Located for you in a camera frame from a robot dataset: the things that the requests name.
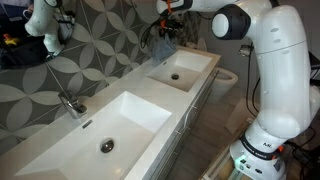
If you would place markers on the tan floor mat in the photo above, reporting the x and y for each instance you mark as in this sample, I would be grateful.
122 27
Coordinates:
241 116

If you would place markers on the large white rectangular sink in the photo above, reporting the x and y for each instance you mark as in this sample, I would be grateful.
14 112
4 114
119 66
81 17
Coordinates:
126 116

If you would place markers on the gray blue terry towel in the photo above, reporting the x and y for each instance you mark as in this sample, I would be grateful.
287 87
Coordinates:
163 51

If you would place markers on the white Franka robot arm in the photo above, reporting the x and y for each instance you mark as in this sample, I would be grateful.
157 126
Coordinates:
283 66

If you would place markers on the chrome sink overflow slot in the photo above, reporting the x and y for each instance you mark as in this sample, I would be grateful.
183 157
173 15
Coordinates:
87 124

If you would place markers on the gray vanity cabinet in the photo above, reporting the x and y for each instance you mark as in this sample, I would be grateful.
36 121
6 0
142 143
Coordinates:
180 146

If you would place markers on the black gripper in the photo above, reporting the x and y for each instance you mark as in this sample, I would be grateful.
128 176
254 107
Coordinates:
171 26

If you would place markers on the chrome drain plug large sink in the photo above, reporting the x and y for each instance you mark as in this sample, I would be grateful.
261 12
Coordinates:
107 146

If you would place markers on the white toilet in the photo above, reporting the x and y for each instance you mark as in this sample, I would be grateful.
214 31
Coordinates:
225 83

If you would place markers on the small white rectangular sink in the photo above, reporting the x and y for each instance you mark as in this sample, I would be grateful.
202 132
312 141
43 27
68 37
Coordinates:
190 66

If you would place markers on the chrome tap of large sink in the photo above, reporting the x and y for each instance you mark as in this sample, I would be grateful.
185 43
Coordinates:
71 105

